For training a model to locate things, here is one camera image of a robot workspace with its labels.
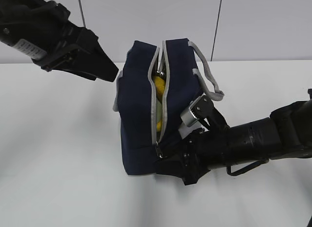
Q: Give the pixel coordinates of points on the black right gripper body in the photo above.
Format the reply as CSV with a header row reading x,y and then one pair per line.
x,y
186,149

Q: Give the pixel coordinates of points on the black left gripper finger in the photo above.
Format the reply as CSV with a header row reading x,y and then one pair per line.
x,y
81,72
98,62

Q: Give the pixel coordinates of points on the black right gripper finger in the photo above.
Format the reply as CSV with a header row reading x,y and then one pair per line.
x,y
173,166

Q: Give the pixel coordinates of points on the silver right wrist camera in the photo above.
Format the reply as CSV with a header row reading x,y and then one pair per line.
x,y
199,109

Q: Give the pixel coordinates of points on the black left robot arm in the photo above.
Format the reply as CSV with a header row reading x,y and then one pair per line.
x,y
42,31

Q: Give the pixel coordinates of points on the yellow banana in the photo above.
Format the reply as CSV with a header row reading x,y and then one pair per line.
x,y
160,87

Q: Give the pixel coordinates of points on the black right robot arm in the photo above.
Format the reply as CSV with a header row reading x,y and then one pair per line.
x,y
286,133

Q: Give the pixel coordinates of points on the navy and white lunch bag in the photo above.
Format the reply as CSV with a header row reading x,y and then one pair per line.
x,y
184,68

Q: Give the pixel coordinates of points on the green lid glass food container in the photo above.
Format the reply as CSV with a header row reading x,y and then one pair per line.
x,y
158,111

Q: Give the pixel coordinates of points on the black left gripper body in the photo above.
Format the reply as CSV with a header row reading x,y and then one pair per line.
x,y
68,53

